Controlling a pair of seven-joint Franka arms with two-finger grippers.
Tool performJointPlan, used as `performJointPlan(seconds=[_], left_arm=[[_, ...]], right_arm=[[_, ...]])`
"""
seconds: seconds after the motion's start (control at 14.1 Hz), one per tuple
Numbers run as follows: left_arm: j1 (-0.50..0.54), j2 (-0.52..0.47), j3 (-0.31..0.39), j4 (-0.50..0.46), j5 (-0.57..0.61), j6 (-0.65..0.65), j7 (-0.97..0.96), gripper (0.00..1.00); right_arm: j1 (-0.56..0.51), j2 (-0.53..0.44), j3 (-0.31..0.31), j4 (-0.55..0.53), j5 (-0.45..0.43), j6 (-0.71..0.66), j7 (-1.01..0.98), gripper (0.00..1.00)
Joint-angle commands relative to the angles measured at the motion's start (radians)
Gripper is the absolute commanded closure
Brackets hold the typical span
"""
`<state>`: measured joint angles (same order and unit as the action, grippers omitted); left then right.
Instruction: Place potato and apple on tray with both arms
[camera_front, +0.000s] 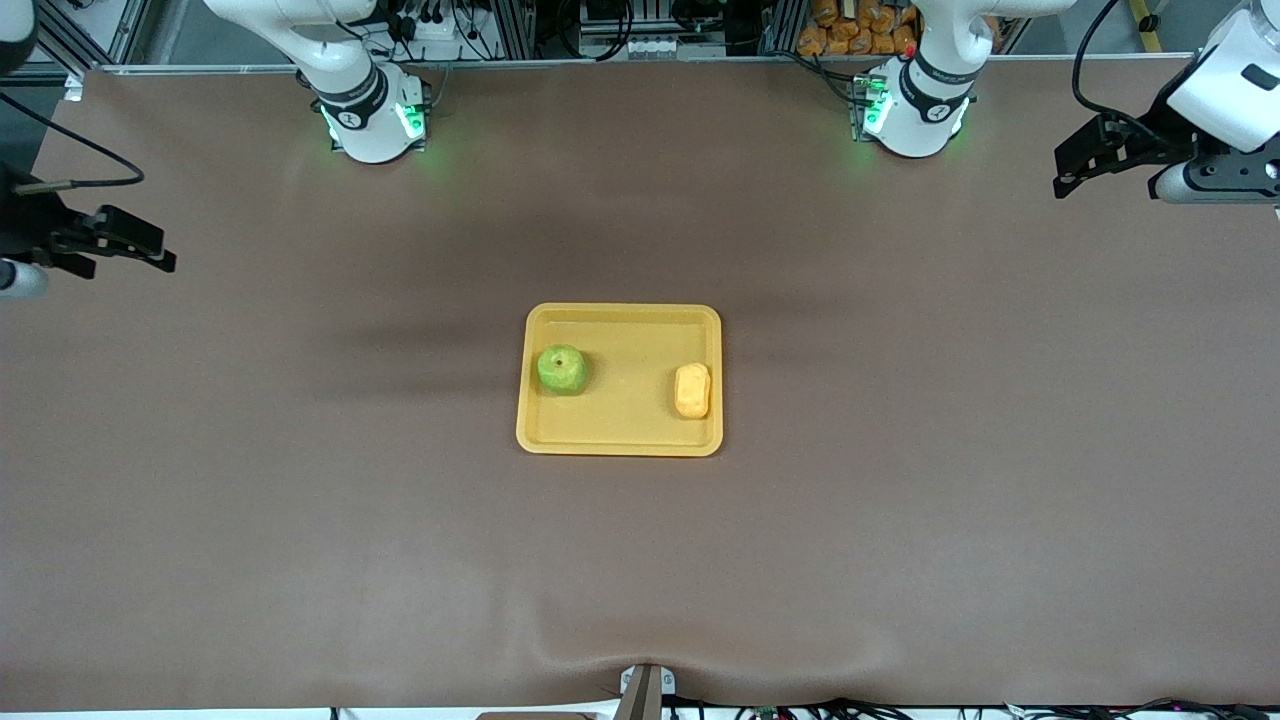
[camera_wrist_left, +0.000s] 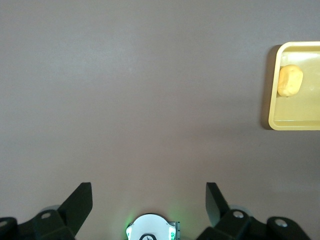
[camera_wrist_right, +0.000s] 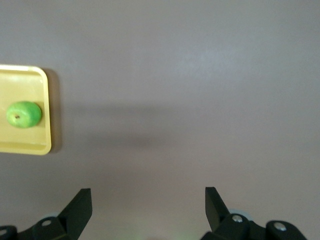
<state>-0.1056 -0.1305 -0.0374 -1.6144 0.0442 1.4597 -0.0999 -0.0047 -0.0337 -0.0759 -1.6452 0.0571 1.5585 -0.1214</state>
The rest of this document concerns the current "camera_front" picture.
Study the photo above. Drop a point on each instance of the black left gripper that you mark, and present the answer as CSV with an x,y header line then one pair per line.
x,y
1147,136

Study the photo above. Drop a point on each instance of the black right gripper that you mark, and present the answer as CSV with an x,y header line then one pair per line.
x,y
22,221

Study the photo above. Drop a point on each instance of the green apple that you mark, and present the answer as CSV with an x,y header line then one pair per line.
x,y
562,370

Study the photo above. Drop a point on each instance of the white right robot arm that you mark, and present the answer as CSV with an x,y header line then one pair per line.
x,y
365,130

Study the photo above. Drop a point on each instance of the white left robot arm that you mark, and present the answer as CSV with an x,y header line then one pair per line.
x,y
915,120

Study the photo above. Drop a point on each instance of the yellow plastic tray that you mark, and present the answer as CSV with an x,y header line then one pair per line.
x,y
630,420

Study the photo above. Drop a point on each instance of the orange snack bag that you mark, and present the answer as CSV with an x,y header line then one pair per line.
x,y
850,30

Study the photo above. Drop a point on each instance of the white socket box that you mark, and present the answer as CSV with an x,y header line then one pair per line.
x,y
430,30

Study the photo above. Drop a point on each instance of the white power strip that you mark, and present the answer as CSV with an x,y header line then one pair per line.
x,y
625,47

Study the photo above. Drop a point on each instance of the brown table mat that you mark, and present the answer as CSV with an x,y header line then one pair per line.
x,y
640,560

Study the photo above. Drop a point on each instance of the aluminium frame strut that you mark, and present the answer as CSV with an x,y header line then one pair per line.
x,y
85,40

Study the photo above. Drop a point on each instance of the aluminium table edge rail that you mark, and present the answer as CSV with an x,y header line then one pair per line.
x,y
600,62

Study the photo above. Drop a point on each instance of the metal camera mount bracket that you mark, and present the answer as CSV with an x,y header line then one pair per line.
x,y
645,690

